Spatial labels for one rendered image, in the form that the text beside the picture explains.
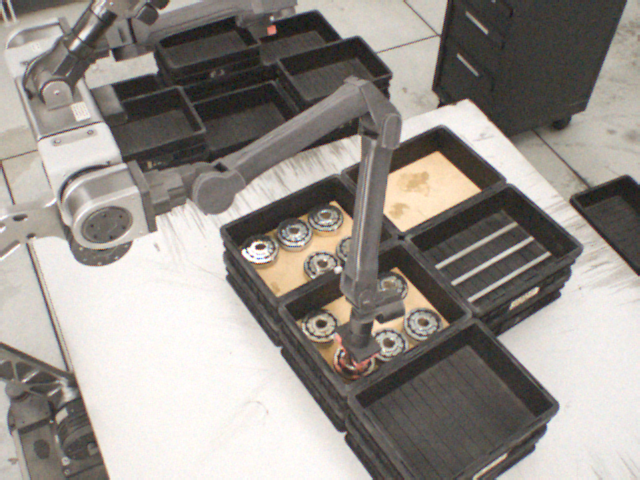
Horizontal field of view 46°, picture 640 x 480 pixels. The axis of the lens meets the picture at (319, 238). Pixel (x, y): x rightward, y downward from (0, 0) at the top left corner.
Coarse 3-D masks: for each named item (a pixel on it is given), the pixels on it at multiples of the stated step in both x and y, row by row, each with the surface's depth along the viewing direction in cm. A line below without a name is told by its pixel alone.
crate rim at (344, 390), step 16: (400, 240) 202; (416, 256) 199; (432, 272) 195; (448, 288) 192; (464, 304) 189; (288, 320) 185; (464, 320) 186; (304, 336) 182; (432, 336) 183; (384, 368) 177; (336, 384) 174; (352, 384) 174
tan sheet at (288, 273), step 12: (336, 204) 224; (348, 216) 221; (348, 228) 218; (276, 240) 214; (324, 240) 214; (336, 240) 215; (288, 252) 211; (300, 252) 211; (312, 252) 211; (276, 264) 208; (288, 264) 208; (300, 264) 209; (264, 276) 206; (276, 276) 206; (288, 276) 206; (300, 276) 206; (276, 288) 203; (288, 288) 203
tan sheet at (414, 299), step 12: (408, 288) 204; (336, 300) 201; (408, 300) 202; (420, 300) 202; (336, 312) 199; (348, 312) 199; (300, 324) 196; (384, 324) 197; (396, 324) 197; (444, 324) 197; (324, 348) 191; (336, 348) 191
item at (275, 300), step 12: (324, 180) 216; (300, 192) 213; (276, 204) 209; (252, 216) 207; (384, 228) 205; (228, 240) 200; (396, 240) 202; (240, 252) 198; (252, 276) 194; (324, 276) 194; (264, 288) 191; (300, 288) 191; (276, 300) 188
